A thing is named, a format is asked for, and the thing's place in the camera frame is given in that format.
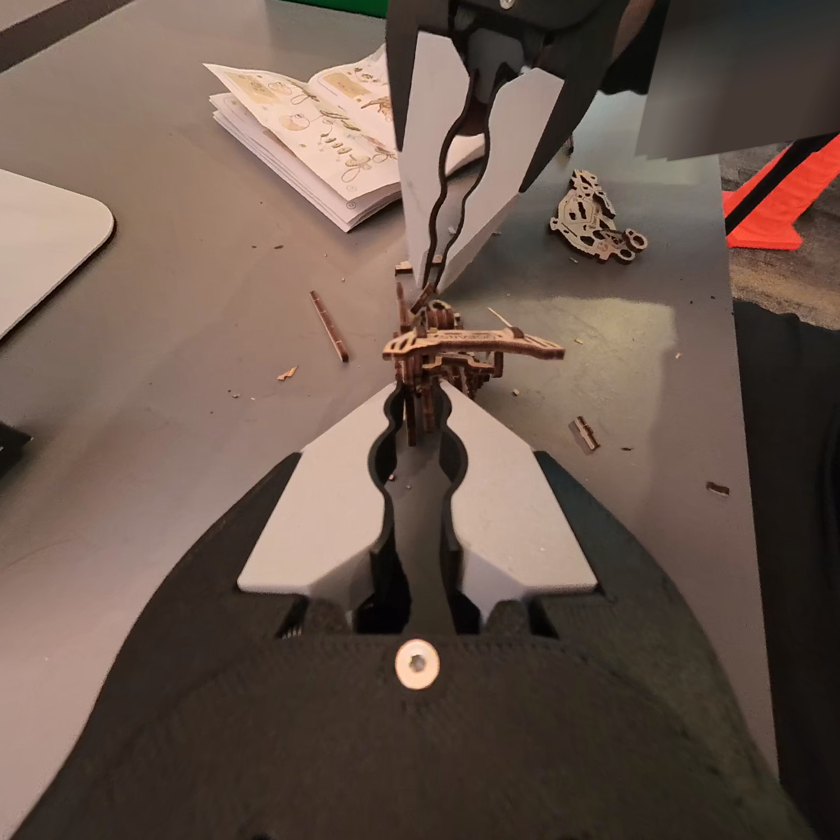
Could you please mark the wooden book stand white base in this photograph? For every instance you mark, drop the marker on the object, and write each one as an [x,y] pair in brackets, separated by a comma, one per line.
[46,243]

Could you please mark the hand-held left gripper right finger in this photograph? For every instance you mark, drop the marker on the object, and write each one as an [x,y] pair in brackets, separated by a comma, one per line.
[525,525]

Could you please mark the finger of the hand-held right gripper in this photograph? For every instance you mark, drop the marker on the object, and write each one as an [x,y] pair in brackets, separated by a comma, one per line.
[518,131]
[423,118]

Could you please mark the brown wooden model assembly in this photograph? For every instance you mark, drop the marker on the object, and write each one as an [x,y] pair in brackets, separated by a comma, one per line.
[459,344]

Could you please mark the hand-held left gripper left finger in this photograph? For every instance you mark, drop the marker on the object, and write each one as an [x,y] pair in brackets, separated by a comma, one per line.
[315,518]

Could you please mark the orange traffic cone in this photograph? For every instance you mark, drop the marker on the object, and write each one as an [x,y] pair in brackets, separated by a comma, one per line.
[761,229]

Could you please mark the open instruction booklet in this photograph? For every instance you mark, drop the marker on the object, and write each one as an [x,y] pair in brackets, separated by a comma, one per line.
[308,138]

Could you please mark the stacked green plastic bins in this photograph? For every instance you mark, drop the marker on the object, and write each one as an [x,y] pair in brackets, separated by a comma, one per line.
[328,6]

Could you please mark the pale wooden parts sheet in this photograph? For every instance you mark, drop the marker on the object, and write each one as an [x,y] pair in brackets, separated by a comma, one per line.
[590,223]

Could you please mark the dark model kit box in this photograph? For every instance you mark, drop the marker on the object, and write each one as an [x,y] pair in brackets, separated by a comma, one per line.
[10,449]

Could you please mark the long notched wooden strip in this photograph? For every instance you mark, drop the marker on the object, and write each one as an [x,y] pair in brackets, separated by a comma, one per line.
[329,327]

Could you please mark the dark wooden scrap piece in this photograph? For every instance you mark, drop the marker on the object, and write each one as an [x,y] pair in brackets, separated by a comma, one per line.
[584,434]
[717,488]

